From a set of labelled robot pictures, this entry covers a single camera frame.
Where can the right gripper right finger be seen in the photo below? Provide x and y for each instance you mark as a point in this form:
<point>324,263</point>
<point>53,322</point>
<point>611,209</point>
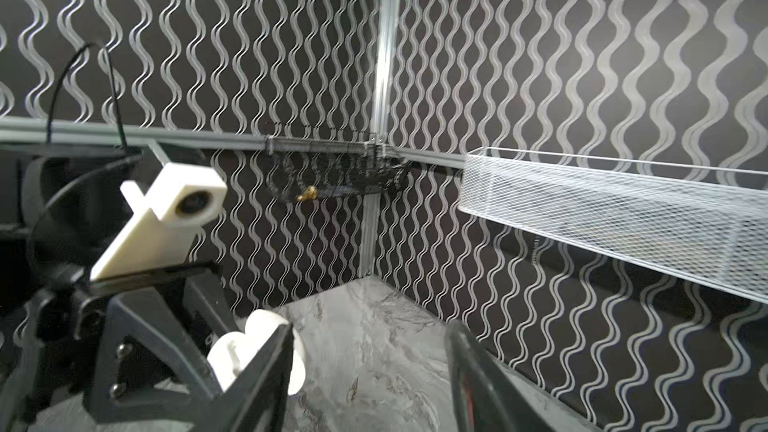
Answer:
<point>483,398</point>

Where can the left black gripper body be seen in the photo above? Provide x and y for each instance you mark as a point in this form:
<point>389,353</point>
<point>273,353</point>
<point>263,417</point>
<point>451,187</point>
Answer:
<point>65,323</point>

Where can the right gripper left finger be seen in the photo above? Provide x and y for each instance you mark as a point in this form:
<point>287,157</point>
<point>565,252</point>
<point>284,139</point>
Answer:
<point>257,399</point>

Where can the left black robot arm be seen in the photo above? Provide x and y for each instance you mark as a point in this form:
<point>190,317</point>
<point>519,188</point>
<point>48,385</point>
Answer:
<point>74,208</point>

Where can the small brass object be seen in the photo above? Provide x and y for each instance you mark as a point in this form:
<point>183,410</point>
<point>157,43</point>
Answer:
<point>308,194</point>

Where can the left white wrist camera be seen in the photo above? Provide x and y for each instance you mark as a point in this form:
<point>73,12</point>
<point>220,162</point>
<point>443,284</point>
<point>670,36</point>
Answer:
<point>179,202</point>

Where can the black wire basket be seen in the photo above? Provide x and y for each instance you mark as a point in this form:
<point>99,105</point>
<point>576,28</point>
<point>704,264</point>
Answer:
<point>338,168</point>

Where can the white wire mesh basket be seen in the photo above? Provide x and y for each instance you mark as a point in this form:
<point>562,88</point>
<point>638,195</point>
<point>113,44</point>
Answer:
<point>704,224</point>

